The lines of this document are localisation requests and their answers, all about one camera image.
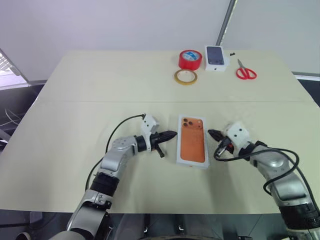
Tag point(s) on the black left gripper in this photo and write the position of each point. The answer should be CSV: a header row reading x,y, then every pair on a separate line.
x,y
155,140

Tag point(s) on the grey vertical wall strip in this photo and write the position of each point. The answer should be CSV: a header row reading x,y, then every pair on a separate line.
x,y
226,22

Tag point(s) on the grey window frame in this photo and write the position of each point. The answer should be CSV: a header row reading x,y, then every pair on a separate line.
x,y
12,66

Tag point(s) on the black shoe with white sole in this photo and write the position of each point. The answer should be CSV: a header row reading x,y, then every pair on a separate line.
x,y
23,236

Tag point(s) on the small black clip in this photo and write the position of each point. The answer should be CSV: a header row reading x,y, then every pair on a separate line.
x,y
232,53

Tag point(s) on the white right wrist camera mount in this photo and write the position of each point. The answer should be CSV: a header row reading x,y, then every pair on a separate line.
x,y
237,133

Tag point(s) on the red tape roll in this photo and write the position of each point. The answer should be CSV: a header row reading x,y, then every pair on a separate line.
x,y
189,62

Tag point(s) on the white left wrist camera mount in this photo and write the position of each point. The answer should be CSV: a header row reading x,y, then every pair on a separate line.
x,y
148,123

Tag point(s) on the white box with dark phone print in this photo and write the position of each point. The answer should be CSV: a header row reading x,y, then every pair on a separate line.
x,y
216,56

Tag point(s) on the white phone box lid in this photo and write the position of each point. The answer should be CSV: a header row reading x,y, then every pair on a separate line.
x,y
192,142

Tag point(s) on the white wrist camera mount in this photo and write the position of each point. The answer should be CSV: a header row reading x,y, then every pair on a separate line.
x,y
148,123
237,133

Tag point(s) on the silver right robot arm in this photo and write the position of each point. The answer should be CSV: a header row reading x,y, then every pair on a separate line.
x,y
282,172

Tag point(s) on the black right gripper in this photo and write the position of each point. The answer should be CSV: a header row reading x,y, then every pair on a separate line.
x,y
226,146

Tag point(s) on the grey wall ledge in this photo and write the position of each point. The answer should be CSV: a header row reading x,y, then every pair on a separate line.
x,y
307,75

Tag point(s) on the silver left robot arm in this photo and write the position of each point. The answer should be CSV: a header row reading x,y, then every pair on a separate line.
x,y
112,160

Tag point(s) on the yellow tape roll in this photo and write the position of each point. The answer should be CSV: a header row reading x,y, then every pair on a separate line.
x,y
177,79

